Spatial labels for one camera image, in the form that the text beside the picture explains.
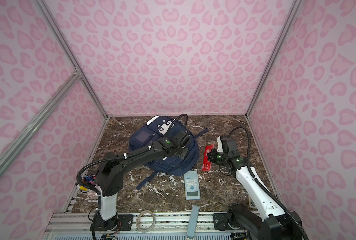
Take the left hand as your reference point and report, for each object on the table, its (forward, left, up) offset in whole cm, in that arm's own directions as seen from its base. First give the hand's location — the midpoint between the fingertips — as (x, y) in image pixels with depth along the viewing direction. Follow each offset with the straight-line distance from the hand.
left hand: (183, 147), depth 88 cm
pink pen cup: (-18, +47, +2) cm, 51 cm away
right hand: (-7, -12, +5) cm, 15 cm away
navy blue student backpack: (+15, +20, -1) cm, 25 cm away
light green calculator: (-19, -4, -10) cm, 22 cm away
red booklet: (-12, -12, +2) cm, 17 cm away
